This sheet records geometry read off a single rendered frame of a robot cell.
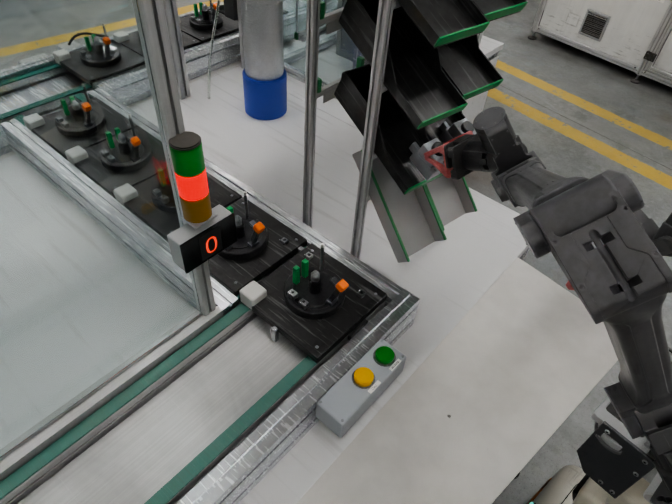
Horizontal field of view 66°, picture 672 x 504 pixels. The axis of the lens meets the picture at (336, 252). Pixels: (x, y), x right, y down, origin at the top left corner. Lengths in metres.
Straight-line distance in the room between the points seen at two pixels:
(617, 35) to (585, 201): 4.51
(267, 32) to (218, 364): 1.10
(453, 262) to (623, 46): 3.77
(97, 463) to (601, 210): 0.92
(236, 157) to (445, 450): 1.12
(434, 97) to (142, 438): 0.87
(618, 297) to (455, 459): 0.69
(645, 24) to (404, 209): 3.87
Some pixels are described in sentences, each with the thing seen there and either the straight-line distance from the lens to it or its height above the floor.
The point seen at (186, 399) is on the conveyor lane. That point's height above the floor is 0.92.
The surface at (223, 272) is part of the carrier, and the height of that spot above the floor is 0.97.
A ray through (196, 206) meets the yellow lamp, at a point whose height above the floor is 1.30.
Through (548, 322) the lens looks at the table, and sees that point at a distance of 1.42.
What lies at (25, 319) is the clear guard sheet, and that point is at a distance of 0.92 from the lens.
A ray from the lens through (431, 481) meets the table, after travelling 1.12.
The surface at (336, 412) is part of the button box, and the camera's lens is 1.03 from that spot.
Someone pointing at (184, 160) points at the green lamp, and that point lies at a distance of 0.85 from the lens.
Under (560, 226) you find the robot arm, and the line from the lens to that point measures 0.54.
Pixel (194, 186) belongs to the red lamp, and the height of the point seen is 1.34.
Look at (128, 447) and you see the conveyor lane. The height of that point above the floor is 0.92.
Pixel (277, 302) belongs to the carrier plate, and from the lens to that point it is 1.17.
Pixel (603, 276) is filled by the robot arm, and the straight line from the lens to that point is 0.53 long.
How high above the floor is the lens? 1.88
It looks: 46 degrees down
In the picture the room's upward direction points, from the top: 5 degrees clockwise
